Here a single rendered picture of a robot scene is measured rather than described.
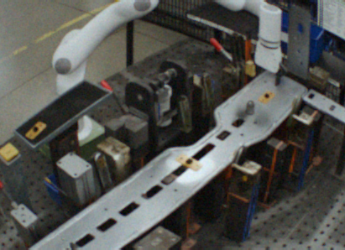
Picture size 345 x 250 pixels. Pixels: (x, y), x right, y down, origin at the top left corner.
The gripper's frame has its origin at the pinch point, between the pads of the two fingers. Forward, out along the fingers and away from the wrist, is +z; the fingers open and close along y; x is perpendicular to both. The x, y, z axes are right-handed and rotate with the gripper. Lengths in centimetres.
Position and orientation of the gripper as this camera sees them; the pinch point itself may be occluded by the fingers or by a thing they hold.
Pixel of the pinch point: (267, 77)
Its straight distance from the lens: 208.6
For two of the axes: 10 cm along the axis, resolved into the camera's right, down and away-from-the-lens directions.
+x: 6.4, -4.5, 6.2
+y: 7.7, 4.0, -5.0
